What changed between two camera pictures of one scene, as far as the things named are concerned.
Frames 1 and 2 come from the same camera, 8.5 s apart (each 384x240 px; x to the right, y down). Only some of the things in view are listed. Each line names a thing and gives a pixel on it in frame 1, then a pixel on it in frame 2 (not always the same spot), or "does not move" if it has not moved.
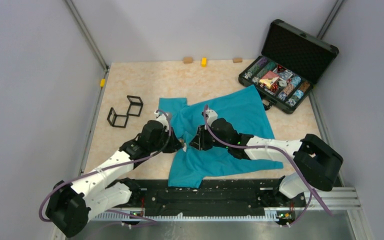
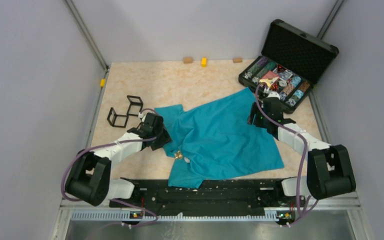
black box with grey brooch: (135, 106) does not move
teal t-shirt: (243, 109) does not move
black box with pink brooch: (117, 120) does not move
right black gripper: (199, 140) to (255, 110)
